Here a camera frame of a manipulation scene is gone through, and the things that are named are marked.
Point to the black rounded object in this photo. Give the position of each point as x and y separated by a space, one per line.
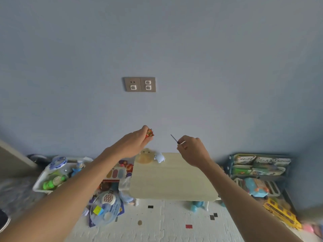
3 219

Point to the person's right forearm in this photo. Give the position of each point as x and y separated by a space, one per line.
247 204

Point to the orange bear-shaped plastic box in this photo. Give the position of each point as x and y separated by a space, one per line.
144 156

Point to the person's right hand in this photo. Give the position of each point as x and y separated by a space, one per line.
195 152

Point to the person's left hand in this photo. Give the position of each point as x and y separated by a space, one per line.
128 147

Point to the beige furniture panel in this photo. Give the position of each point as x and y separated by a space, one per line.
12 161

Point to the black round base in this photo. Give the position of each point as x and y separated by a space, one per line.
37 158

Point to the blue plastic package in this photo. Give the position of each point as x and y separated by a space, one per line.
112 214

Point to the bright green toy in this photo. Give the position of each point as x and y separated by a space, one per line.
51 183

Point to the white board with coloured ovals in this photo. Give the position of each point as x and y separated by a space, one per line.
116 173

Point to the white storage bin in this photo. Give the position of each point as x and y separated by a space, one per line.
41 180

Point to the beige wall socket plate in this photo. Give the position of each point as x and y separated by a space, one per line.
131 84
148 84

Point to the white pop game console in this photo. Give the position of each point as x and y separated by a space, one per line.
108 198

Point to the yellow toy bus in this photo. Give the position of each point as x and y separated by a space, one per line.
282 214

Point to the light blue airplane toy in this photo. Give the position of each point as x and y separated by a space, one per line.
159 158

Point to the colourful puzzle cube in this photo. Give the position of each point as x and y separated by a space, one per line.
98 210

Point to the blue round toy car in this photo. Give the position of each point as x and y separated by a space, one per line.
256 187

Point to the white light-blue paper bag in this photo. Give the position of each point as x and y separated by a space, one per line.
125 184

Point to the pink toy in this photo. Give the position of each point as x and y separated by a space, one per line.
311 229

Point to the row of picture books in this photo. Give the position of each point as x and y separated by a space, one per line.
260 163

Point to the small black screwdriver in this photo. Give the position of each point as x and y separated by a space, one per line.
174 139

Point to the person's left forearm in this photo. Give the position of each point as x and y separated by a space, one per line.
63 194

